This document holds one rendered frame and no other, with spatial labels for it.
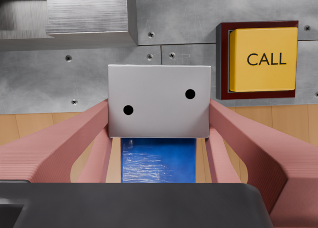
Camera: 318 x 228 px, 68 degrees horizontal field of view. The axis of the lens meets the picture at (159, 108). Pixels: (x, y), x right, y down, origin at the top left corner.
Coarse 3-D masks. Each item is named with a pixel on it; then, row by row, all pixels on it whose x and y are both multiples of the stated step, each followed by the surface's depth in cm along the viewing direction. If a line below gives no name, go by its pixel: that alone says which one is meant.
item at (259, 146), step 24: (216, 120) 10; (240, 120) 9; (216, 144) 11; (240, 144) 8; (264, 144) 7; (288, 144) 7; (216, 168) 11; (264, 168) 6; (288, 168) 5; (312, 168) 5; (264, 192) 6; (288, 192) 5; (312, 192) 5; (288, 216) 6; (312, 216) 6
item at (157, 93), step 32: (128, 64) 11; (128, 96) 11; (160, 96) 11; (192, 96) 12; (128, 128) 12; (160, 128) 12; (192, 128) 12; (128, 160) 13; (160, 160) 13; (192, 160) 13
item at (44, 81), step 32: (160, 0) 25; (192, 0) 25; (224, 0) 25; (256, 0) 25; (288, 0) 25; (160, 32) 26; (192, 32) 26; (0, 64) 26; (32, 64) 26; (64, 64) 26; (96, 64) 26; (160, 64) 26; (192, 64) 26; (0, 96) 26; (32, 96) 26; (64, 96) 26; (96, 96) 27
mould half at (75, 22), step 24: (48, 0) 17; (72, 0) 17; (96, 0) 17; (120, 0) 17; (72, 24) 17; (96, 24) 17; (120, 24) 17; (0, 48) 23; (24, 48) 24; (48, 48) 24; (72, 48) 25; (96, 48) 26
